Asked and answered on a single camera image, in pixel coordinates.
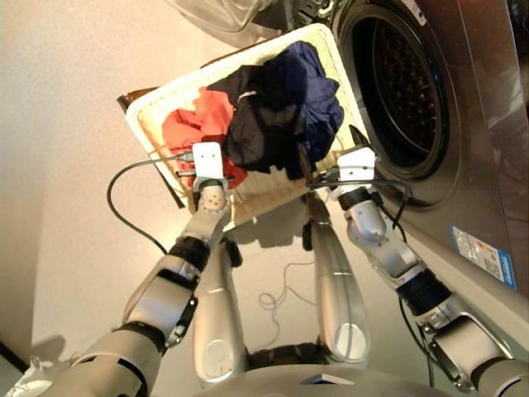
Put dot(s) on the coral red garment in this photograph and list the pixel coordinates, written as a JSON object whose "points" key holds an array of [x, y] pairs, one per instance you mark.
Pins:
{"points": [[194, 124]]}

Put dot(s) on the navy blue garment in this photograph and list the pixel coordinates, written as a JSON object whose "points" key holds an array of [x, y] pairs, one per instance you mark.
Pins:
{"points": [[322, 103]]}

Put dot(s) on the black garment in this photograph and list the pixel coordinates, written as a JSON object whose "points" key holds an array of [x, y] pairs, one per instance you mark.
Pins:
{"points": [[264, 124]]}

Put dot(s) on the pale woven laundry basket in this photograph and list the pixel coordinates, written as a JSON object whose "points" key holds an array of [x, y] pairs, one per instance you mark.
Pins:
{"points": [[264, 194]]}

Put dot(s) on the grey washing machine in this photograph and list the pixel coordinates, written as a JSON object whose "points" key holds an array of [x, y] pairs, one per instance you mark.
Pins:
{"points": [[475, 124]]}

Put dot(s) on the round washing machine door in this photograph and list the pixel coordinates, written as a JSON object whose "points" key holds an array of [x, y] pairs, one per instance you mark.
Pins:
{"points": [[215, 16]]}

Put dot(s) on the black caster wheel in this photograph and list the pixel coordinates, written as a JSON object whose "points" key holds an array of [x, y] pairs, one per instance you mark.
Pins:
{"points": [[308, 237], [233, 252]]}

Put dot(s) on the brown wooden stool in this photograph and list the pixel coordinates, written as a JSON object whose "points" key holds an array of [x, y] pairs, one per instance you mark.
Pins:
{"points": [[136, 99]]}

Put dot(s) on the silver robot leg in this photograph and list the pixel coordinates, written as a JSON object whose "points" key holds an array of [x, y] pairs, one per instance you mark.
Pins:
{"points": [[339, 289], [215, 310]]}

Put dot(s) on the blue energy label sticker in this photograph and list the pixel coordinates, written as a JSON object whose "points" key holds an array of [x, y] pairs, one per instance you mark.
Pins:
{"points": [[483, 256]]}

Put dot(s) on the silver robot torso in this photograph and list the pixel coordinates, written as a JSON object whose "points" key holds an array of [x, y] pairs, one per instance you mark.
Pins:
{"points": [[330, 384]]}

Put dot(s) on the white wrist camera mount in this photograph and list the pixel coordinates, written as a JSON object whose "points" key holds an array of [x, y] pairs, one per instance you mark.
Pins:
{"points": [[355, 165], [208, 159]]}

